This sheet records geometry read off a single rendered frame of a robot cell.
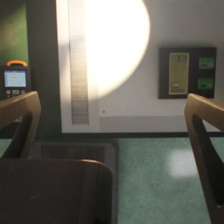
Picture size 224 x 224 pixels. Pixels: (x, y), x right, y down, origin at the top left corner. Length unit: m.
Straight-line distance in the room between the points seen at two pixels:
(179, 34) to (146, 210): 1.33
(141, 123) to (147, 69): 0.13
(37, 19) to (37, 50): 0.09
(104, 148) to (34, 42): 0.70
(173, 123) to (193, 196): 1.18
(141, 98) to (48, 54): 0.30
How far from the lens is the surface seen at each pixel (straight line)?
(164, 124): 0.50
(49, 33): 0.63
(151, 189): 1.54
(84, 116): 0.48
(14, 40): 0.66
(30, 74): 0.60
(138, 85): 0.48
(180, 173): 1.54
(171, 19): 0.51
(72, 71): 0.48
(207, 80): 0.51
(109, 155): 1.14
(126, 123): 0.48
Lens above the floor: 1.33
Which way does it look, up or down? 83 degrees down
